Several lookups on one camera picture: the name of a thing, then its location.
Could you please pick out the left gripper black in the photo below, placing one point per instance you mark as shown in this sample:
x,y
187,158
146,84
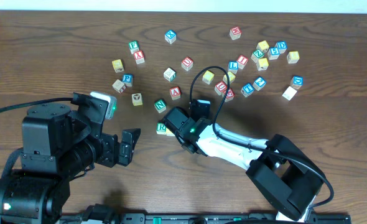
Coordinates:
x,y
109,149

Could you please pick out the green R block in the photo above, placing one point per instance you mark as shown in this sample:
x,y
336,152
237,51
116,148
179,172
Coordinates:
x,y
161,129

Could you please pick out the yellow block O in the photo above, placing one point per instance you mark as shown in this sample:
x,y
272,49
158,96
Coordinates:
x,y
169,132

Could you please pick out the blue T block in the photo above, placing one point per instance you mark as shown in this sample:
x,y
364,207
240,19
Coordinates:
x,y
247,90

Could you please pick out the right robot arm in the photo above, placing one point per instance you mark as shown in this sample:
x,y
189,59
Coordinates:
x,y
285,176

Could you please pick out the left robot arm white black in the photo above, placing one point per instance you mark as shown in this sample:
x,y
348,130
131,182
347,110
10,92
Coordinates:
x,y
59,146

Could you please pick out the yellow picture block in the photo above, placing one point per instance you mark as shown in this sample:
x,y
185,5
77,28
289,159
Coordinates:
x,y
137,99

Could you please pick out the green N block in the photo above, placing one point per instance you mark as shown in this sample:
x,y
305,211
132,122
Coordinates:
x,y
160,106

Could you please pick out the beige red block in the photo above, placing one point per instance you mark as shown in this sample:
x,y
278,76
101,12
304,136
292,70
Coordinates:
x,y
119,86

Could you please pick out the blue P block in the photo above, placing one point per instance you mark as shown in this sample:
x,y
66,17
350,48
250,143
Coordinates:
x,y
127,79

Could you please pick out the red A block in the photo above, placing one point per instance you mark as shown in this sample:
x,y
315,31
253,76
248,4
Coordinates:
x,y
175,93

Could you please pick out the white grey picture block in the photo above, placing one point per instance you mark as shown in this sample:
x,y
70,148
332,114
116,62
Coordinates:
x,y
169,74

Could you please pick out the green F block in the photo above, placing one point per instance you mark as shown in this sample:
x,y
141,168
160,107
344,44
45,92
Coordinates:
x,y
133,46

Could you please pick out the red U block upper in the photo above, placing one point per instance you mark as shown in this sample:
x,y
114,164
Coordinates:
x,y
187,63

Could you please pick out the red u block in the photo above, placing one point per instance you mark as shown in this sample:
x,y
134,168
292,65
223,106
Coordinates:
x,y
220,87
187,63

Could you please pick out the red U block lower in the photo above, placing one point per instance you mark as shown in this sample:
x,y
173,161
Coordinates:
x,y
220,87

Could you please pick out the blue X block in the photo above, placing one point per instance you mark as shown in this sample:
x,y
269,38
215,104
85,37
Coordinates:
x,y
170,36

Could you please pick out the blue L block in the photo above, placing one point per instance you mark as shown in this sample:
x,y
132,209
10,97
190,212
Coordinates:
x,y
233,66

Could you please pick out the red I block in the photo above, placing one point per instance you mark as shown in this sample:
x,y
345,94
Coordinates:
x,y
242,61

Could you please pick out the blue 2 block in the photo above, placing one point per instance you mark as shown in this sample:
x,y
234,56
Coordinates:
x,y
259,83

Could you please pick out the red block top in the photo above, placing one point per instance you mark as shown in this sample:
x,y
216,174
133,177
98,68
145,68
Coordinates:
x,y
235,33

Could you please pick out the green Z block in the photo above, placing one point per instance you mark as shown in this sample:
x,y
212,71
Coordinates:
x,y
256,55

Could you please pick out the yellow block by Z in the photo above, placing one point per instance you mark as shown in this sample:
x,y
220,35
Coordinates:
x,y
262,64

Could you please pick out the white blank block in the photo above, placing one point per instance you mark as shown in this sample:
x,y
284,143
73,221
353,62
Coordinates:
x,y
289,93

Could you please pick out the blue 5 block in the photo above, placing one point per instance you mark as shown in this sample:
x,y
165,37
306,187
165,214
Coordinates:
x,y
273,53

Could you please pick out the blue D block right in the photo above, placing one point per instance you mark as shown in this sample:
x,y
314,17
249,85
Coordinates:
x,y
296,82

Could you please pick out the blue d block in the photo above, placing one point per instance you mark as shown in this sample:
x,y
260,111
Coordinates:
x,y
281,46
296,82

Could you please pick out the blue D block upper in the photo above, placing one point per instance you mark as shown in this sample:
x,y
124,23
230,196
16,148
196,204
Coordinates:
x,y
281,46

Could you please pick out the yellow 8 block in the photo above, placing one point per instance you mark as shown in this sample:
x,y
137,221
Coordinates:
x,y
293,57

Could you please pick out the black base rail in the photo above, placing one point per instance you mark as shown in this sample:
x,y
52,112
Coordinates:
x,y
140,218

